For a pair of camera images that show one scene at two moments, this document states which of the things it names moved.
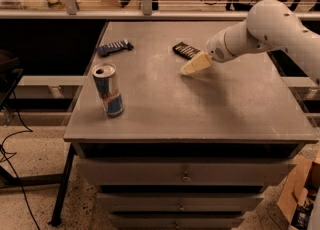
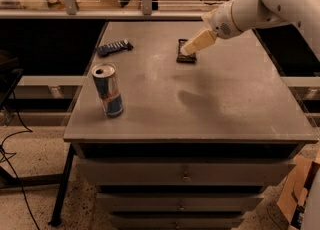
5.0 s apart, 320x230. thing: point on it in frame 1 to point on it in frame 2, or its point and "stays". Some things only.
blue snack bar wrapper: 108,49 stays
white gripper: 217,50 to 222,21
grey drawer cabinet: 191,151 stays
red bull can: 107,83 stays
